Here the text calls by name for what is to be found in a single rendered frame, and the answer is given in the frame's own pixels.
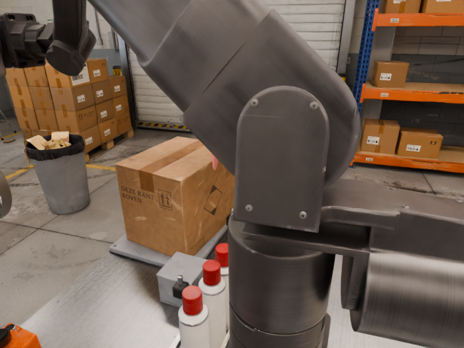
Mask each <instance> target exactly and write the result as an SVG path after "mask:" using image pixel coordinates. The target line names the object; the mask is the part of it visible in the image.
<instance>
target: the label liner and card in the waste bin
mask: <svg viewBox="0 0 464 348"><path fill-rule="evenodd" d="M69 134H70V131H65V132H53V133H52V139H51V140H50V141H46V140H45V139H44V138H43V137H42V136H40V135H37V136H34V137H31V138H30V139H27V140H25V141H23V143H24V146H25V149H26V144H27V143H28V142H30V143H31V144H32V145H34V146H35V147H36V148H38V149H39V150H49V149H56V148H63V147H67V146H71V145H72V144H71V143H69V142H68V139H69Z"/></svg>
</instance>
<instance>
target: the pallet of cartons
mask: <svg viewBox="0 0 464 348"><path fill-rule="evenodd" d="M6 80H7V83H8V86H9V89H10V94H11V96H12V101H13V104H14V110H15V112H16V116H17V120H18V123H19V127H20V128H21V130H22V133H23V137H24V141H25V140H27V139H30V138H31V137H34V136H37V135H40V136H42V137H43V136H47V135H52V133H53V132H65V131H70V134H76V135H81V136H82V137H83V139H84V145H85V149H84V150H85V153H84V155H85V161H86V164H87V163H89V162H90V161H92V160H94V159H95V158H97V157H99V156H100V155H103V154H104V153H106V152H108V151H109V150H111V149H113V148H114V147H116V146H118V145H120V144H121V143H123V142H125V141H126V140H128V139H130V138H132V137H134V133H133V127H131V118H130V113H129V107H128V97H127V94H128V93H127V88H126V79H125V76H124V75H108V69H107V63H106V59H90V58H88V59H87V60H86V63H85V66H84V68H83V70H82V71H81V72H80V73H79V75H77V76H75V77H72V76H68V75H65V74H62V73H60V72H59V71H57V70H55V69H54V68H53V67H52V66H51V65H50V64H49V63H48V62H47V61H46V65H45V66H37V67H31V68H6ZM121 134H123V137H122V138H121V139H119V140H117V141H116V142H113V139H114V138H116V137H118V136H120V135H121ZM99 145H101V150H100V151H97V152H96V153H93V154H92V155H90V156H89V155H88V152H89V151H91V150H93V149H94V148H96V147H98V146H99Z"/></svg>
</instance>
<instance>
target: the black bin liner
mask: <svg viewBox="0 0 464 348"><path fill-rule="evenodd" d="M43 138H44V139H45V140H46V141H50V140H51V139H52V135H47V136H43ZM68 142H69V143H71V144H72V145H71V146H67V147H63V148H56V149H49V150H39V149H38V148H36V147H35V146H34V145H32V144H31V143H30V142H28V143H27V144H26V153H27V156H28V158H29V159H33V160H37V161H44V160H45V161H46V160H53V159H57V158H60V157H63V156H67V155H69V156H71V155H76V154H78V153H82V152H83V151H84V149H85V145H84V139H83V137H82V136H81V135H76V134H69V139H68Z"/></svg>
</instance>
